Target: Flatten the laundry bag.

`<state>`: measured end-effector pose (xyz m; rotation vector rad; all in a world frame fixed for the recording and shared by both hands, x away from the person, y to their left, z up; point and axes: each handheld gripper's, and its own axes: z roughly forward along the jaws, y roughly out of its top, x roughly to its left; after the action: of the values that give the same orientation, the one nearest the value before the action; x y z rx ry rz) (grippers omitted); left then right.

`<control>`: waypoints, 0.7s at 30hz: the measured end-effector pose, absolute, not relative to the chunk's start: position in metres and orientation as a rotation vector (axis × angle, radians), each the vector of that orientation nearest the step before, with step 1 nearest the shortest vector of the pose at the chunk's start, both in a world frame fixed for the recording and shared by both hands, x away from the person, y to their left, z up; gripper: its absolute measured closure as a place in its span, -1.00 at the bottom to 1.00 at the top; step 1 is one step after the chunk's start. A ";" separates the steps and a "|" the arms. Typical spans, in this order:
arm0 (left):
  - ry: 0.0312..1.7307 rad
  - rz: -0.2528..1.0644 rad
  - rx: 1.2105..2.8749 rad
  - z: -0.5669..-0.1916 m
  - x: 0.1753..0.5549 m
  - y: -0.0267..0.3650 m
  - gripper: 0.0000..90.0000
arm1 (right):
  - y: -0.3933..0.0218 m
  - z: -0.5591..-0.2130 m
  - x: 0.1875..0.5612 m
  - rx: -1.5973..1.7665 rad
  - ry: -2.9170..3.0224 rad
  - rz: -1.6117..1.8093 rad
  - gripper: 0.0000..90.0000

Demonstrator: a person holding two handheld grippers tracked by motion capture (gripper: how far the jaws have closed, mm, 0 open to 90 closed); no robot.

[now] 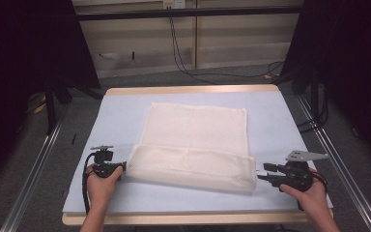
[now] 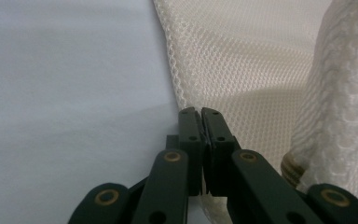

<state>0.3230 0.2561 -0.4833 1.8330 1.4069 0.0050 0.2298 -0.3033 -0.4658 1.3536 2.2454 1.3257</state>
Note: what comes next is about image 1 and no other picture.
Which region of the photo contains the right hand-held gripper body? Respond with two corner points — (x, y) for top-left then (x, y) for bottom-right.
(271, 149), (330, 193)

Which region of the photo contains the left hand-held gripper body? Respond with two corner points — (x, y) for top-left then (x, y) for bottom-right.
(90, 145), (126, 179)

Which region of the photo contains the white cloth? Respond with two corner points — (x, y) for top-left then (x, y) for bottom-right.
(125, 101), (259, 193)

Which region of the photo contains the person's right hand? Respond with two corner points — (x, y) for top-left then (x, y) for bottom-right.
(279, 167), (330, 218)

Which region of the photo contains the person's left hand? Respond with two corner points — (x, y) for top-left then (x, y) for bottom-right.
(85, 163), (125, 211)

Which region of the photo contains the light blue table mat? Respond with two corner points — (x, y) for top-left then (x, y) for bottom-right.
(62, 90), (334, 215)

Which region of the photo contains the black metal stand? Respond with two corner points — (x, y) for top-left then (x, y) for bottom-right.
(43, 75), (104, 135)

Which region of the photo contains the yellow tape piece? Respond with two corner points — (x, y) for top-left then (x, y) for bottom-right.
(33, 101), (47, 115)

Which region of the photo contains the wooden table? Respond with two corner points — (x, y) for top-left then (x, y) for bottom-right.
(61, 83), (334, 226)

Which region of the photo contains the black curtain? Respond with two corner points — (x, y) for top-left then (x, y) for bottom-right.
(280, 0), (371, 170)
(0, 0), (101, 192)

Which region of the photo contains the black horizontal bar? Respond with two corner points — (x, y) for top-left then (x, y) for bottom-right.
(76, 5), (304, 21)

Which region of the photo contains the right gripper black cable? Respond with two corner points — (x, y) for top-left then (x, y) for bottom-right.
(298, 170), (329, 212)

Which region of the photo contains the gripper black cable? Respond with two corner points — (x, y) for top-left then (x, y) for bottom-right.
(298, 170), (329, 212)
(81, 151), (99, 216)

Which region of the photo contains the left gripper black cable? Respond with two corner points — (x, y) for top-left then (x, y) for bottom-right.
(81, 151), (99, 216)

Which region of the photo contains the metal floor rail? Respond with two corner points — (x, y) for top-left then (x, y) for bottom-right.
(0, 105), (71, 232)
(295, 96), (371, 232)

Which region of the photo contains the black cable bundle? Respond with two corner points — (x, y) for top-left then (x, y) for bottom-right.
(297, 86), (330, 134)

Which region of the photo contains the black floor cable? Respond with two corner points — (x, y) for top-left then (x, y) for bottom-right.
(168, 15), (285, 86)

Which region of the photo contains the white wall outlet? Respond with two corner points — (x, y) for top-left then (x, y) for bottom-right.
(162, 0), (186, 10)

